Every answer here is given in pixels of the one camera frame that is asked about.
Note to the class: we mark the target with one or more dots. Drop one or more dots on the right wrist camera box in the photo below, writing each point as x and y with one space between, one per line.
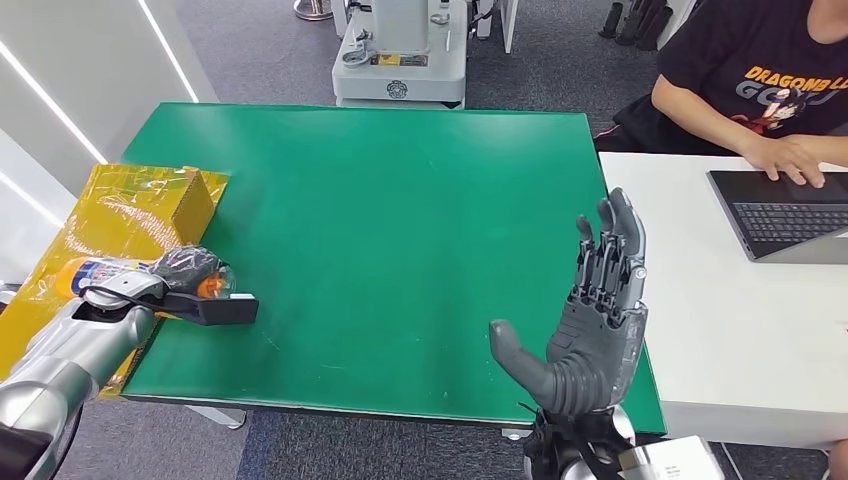
669 460

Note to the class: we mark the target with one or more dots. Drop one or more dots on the person's right forearm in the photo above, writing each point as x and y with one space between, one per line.
702 116

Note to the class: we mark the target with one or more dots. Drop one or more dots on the green table mat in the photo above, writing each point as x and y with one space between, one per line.
371 232

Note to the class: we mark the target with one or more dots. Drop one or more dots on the yellow taped cardboard box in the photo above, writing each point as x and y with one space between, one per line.
112 212

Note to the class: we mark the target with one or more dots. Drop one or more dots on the chrome round stand base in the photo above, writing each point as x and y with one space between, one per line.
312 9

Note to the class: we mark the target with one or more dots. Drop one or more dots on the white machine base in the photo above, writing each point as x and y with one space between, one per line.
401 73

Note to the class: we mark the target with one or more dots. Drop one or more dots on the black leaning objects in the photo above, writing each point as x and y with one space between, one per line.
637 26

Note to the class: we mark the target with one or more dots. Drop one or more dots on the orange labelled bottle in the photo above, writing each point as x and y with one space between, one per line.
71 278

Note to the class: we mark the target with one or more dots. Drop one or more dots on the white table foot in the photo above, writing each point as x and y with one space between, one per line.
222 417
514 434

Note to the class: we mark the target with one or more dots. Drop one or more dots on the person's right hand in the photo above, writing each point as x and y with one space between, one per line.
785 159

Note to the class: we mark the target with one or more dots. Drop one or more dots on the dark grey laptop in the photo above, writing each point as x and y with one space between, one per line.
775 218

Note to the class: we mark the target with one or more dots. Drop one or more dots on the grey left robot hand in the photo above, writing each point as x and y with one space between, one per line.
189 268

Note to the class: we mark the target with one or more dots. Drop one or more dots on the person's left forearm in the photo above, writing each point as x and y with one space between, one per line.
825 149

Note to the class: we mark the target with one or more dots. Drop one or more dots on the white desk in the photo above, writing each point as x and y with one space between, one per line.
715 311

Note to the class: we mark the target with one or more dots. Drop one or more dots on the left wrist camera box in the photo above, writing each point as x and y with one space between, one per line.
218 310

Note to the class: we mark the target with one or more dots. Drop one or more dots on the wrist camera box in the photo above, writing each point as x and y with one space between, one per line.
669 460
218 310

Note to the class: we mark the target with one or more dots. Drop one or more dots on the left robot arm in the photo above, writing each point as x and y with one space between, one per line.
73 351

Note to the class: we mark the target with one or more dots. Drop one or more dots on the person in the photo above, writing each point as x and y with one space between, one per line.
742 60

